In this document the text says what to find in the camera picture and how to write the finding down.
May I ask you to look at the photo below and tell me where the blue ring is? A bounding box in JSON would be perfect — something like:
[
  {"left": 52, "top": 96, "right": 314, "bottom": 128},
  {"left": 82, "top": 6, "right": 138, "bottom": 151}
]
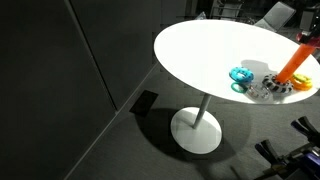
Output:
[{"left": 228, "top": 66, "right": 255, "bottom": 84}]

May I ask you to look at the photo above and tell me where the black white striped base ring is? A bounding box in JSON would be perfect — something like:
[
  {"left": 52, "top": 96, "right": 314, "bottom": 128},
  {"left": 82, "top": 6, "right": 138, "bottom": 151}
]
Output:
[{"left": 261, "top": 73, "right": 294, "bottom": 94}]

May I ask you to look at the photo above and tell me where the orange rod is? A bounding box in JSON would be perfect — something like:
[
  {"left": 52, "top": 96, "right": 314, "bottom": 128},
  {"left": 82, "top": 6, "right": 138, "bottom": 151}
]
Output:
[{"left": 276, "top": 44, "right": 315, "bottom": 83}]

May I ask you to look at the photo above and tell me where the red ring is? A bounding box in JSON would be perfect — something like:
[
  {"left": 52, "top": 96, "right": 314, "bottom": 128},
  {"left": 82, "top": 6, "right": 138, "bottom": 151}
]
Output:
[{"left": 296, "top": 30, "right": 320, "bottom": 48}]

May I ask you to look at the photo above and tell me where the black floor plate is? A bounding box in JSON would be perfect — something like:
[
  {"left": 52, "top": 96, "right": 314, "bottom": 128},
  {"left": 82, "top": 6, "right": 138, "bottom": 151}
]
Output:
[{"left": 130, "top": 90, "right": 158, "bottom": 117}]

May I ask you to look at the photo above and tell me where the grey chair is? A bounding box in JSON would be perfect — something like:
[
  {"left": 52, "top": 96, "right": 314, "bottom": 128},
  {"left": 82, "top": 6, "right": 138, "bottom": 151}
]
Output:
[{"left": 255, "top": 1, "right": 296, "bottom": 32}]

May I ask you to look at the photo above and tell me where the orange yellow green ring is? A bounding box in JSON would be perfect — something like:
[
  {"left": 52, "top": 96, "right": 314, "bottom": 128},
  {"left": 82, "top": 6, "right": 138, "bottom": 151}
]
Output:
[{"left": 289, "top": 73, "right": 314, "bottom": 92}]

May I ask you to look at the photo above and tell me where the clear ring with beads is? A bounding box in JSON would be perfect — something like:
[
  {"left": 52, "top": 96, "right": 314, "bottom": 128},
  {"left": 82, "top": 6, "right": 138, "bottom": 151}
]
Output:
[{"left": 246, "top": 83, "right": 272, "bottom": 100}]

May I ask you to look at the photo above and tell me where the white round table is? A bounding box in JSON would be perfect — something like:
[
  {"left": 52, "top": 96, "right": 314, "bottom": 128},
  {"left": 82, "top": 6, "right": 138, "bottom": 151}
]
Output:
[{"left": 153, "top": 18, "right": 320, "bottom": 155}]

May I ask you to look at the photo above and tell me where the thin teal ring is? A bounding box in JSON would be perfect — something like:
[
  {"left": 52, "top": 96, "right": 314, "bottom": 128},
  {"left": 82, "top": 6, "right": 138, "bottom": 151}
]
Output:
[{"left": 230, "top": 81, "right": 249, "bottom": 94}]

